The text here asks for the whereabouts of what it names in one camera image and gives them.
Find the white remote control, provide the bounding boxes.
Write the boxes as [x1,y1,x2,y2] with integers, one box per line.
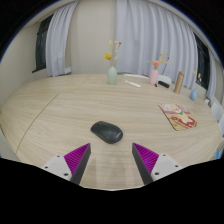
[124,79,142,89]

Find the black computer mouse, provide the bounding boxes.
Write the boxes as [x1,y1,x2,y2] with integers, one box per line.
[90,120,124,145]

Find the dark window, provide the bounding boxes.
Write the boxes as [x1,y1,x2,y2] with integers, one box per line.
[194,33,212,91]
[32,14,54,73]

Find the blue vase with dried flowers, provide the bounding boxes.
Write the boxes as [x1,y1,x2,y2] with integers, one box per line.
[189,68,199,102]

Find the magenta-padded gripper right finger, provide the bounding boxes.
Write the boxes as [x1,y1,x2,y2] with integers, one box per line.
[131,142,184,186]

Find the narrow white curtain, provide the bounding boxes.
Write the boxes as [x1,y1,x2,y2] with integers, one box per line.
[45,1,79,78]

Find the pink vase with orange flowers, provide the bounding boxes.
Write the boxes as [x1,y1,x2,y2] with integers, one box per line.
[147,51,170,86]

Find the white chair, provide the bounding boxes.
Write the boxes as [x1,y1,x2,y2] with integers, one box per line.
[157,74,173,84]
[210,101,223,121]
[123,73,149,80]
[217,113,224,138]

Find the green vase with yellow flowers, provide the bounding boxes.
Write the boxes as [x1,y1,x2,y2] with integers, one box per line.
[103,39,123,86]

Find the white curtain strip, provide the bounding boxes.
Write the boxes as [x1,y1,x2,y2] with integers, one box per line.
[205,54,218,99]

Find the gold thermos bottle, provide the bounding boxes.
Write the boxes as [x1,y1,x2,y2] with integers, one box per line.
[173,70,185,95]

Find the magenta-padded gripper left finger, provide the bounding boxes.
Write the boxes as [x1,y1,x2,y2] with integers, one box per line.
[42,142,92,186]

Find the wide white curtain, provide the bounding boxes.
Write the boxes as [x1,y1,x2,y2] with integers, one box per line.
[114,0,199,89]

